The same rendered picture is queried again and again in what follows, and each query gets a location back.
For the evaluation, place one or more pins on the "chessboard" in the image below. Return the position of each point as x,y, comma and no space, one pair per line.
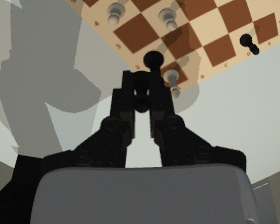
205,42

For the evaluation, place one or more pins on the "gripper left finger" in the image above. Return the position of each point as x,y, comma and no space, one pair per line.
103,148

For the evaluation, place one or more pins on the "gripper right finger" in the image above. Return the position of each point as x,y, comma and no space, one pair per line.
180,145

